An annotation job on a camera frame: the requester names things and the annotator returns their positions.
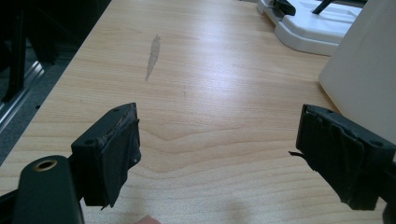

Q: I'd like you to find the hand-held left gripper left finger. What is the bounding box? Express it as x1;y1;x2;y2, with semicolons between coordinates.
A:
70;102;142;210

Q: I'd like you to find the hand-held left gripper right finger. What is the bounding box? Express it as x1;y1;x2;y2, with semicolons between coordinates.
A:
288;104;396;212

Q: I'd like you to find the large white box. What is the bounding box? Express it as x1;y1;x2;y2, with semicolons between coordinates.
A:
318;0;396;163

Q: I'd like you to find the white plastic base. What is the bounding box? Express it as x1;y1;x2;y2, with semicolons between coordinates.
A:
255;0;364;57

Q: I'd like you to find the black stand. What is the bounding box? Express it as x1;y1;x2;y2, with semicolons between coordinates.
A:
0;0;30;104

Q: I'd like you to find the black rod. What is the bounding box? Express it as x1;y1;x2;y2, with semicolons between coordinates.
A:
311;0;369;16

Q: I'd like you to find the black clip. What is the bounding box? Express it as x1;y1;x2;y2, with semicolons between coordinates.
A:
272;0;297;17

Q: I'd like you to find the metal floor rail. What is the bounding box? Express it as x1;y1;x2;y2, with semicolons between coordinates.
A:
0;60;45;135

